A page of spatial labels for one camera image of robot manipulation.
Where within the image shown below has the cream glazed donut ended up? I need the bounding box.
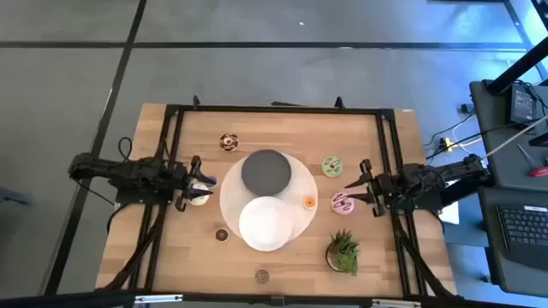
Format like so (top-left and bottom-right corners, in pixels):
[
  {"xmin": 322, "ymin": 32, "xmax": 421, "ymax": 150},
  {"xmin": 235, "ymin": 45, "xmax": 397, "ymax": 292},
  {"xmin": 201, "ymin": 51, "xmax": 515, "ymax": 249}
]
[{"xmin": 188, "ymin": 181, "xmax": 211, "ymax": 207}]

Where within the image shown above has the red handled screwdriver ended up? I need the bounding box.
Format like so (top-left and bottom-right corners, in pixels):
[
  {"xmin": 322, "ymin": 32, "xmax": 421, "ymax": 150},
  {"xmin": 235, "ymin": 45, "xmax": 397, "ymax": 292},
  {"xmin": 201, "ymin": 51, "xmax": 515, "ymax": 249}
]
[{"xmin": 515, "ymin": 143, "xmax": 548, "ymax": 179}]

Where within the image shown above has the silver metal bracket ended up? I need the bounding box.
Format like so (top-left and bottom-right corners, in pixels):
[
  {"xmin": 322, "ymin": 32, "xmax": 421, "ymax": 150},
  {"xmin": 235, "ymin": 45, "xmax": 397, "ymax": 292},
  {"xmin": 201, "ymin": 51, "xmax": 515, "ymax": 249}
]
[
  {"xmin": 371, "ymin": 299, "xmax": 423, "ymax": 308},
  {"xmin": 134, "ymin": 293, "xmax": 184, "ymax": 305}
]

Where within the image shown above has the pink donut with chocolate drizzle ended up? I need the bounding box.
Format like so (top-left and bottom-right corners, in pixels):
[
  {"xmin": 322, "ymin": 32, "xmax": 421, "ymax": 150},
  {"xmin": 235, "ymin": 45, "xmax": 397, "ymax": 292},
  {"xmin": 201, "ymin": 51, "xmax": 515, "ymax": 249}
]
[{"xmin": 331, "ymin": 191, "xmax": 355, "ymax": 216}]

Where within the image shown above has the black power adapter box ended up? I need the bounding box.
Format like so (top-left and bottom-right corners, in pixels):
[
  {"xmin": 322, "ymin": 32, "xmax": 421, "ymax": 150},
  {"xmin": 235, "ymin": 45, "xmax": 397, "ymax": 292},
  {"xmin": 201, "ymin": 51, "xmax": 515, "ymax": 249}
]
[{"xmin": 509, "ymin": 84, "xmax": 536, "ymax": 124}]

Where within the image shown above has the white round plate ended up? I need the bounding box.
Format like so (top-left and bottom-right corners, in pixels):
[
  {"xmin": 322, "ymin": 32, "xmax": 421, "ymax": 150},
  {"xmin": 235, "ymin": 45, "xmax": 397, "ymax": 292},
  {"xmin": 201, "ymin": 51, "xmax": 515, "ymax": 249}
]
[{"xmin": 238, "ymin": 195, "xmax": 295, "ymax": 252}]

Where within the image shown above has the round white woven placemat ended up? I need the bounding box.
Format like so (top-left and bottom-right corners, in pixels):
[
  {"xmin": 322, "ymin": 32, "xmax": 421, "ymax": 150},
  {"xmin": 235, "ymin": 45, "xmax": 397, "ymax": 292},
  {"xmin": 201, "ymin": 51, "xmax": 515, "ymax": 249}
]
[{"xmin": 219, "ymin": 151, "xmax": 319, "ymax": 241}]

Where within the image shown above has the black metal table frame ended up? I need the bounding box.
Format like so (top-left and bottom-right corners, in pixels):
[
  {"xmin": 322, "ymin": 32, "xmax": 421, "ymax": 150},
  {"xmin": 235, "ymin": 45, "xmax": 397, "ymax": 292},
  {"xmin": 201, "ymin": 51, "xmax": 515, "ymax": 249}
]
[{"xmin": 96, "ymin": 94, "xmax": 462, "ymax": 300}]

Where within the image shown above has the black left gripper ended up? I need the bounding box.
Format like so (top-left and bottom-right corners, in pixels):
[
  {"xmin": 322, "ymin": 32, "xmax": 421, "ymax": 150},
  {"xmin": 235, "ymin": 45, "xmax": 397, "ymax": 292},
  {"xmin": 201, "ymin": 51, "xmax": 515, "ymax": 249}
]
[{"xmin": 164, "ymin": 155, "xmax": 217, "ymax": 213}]

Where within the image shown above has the white paper sheet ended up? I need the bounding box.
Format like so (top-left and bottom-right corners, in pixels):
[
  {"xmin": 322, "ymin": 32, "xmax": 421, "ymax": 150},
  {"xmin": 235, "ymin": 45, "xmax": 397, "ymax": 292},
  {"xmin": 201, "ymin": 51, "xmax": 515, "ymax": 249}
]
[{"xmin": 438, "ymin": 200, "xmax": 460, "ymax": 226}]

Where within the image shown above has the dark grey side table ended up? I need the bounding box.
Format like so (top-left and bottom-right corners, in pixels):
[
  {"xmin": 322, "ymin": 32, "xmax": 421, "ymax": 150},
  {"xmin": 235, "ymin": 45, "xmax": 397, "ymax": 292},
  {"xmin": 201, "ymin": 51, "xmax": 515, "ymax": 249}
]
[
  {"xmin": 478, "ymin": 186, "xmax": 548, "ymax": 299},
  {"xmin": 469, "ymin": 79, "xmax": 548, "ymax": 189}
]

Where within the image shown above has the black diagonal stand pole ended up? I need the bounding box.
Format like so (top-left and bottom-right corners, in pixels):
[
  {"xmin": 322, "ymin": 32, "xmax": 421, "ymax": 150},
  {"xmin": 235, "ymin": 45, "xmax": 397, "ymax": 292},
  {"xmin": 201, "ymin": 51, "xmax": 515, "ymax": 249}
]
[{"xmin": 486, "ymin": 36, "xmax": 548, "ymax": 96}]

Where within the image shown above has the white cable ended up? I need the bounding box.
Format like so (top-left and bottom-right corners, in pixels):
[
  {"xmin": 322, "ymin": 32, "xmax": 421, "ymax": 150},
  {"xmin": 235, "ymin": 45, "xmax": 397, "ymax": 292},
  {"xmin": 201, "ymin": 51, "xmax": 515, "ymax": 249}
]
[{"xmin": 452, "ymin": 115, "xmax": 548, "ymax": 160}]

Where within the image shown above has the dark grey round plate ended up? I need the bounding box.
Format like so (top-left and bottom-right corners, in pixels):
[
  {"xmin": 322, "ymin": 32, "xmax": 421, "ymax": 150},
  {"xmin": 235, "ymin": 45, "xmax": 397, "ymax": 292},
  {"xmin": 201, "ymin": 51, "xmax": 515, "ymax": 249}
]
[{"xmin": 241, "ymin": 149, "xmax": 293, "ymax": 196}]

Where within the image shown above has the potted green succulent plant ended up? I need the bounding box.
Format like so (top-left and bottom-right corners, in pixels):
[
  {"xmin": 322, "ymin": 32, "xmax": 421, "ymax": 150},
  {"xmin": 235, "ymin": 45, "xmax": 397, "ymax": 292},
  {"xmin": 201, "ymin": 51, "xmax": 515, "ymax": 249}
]
[{"xmin": 325, "ymin": 228, "xmax": 360, "ymax": 275}]

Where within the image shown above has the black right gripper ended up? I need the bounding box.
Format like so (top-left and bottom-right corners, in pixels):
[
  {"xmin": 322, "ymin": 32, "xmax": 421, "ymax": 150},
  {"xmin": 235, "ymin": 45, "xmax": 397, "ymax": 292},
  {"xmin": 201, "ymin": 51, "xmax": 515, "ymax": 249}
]
[{"xmin": 344, "ymin": 158, "xmax": 406, "ymax": 218}]

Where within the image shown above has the black keyboard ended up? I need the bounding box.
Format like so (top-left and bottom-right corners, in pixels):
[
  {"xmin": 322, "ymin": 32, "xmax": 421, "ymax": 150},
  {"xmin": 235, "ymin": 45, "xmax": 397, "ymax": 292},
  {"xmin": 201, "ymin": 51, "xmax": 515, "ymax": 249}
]
[{"xmin": 496, "ymin": 204, "xmax": 548, "ymax": 271}]

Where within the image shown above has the green glazed donut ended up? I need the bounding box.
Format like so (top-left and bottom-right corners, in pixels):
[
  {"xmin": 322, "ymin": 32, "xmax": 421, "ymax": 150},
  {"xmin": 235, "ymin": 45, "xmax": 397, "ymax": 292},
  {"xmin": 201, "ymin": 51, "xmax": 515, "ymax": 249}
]
[{"xmin": 321, "ymin": 156, "xmax": 344, "ymax": 179}]

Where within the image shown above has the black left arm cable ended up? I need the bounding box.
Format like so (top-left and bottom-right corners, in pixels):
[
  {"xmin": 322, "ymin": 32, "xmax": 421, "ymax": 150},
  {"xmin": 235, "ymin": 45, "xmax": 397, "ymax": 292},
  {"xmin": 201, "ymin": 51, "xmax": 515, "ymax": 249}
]
[{"xmin": 116, "ymin": 136, "xmax": 134, "ymax": 162}]

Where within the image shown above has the chocolate donut with white drizzle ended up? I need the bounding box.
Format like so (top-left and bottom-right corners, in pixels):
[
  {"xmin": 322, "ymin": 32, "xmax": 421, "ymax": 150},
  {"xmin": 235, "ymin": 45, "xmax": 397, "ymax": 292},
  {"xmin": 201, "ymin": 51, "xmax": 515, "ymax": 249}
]
[{"xmin": 219, "ymin": 133, "xmax": 240, "ymax": 153}]

